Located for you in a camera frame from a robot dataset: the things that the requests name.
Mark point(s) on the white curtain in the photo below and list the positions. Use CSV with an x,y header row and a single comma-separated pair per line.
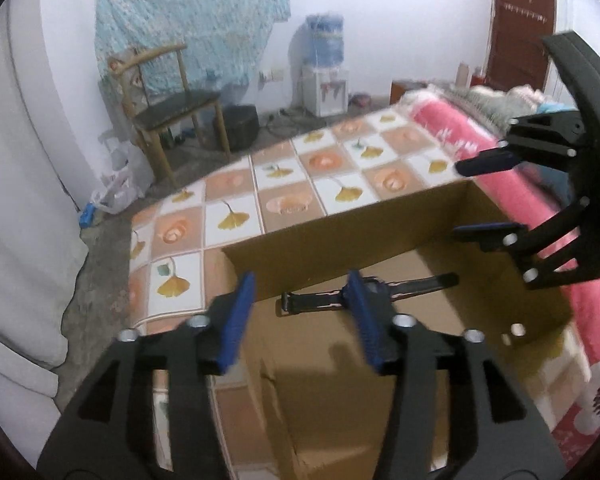
x,y
20,185

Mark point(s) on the white plastic bag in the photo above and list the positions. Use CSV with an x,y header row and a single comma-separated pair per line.
x,y
120,180

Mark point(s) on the brown cardboard box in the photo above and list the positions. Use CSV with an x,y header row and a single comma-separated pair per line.
x,y
330,245

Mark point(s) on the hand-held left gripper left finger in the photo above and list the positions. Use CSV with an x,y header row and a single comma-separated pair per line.
x,y
240,310

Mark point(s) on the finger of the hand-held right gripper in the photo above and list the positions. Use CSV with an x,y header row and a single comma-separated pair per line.
x,y
485,162
480,233

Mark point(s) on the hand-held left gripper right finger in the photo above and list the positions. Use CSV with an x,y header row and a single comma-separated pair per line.
x,y
367,320

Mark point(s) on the brown wooden stool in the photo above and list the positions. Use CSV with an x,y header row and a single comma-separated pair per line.
x,y
407,91

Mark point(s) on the black wristwatch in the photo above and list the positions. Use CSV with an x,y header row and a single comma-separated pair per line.
x,y
315,301

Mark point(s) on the tile-patterned tablecloth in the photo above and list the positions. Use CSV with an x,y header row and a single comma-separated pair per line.
x,y
230,205

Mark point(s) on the grey fuzzy blanket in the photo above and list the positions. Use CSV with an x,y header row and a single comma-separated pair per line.
x,y
480,102

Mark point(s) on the white water dispenser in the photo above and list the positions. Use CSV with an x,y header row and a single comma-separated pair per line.
x,y
322,92

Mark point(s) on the pink floral blanket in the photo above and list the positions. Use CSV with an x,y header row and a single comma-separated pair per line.
x,y
595,310

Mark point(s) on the black round bin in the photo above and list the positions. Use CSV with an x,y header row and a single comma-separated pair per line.
x,y
237,127

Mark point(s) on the wooden chair with floral cloth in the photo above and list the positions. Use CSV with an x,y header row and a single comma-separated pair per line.
x,y
180,10

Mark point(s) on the brown door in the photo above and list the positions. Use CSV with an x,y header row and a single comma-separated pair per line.
x,y
522,25

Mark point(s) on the wall socket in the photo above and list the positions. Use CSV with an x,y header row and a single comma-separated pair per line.
x,y
272,74

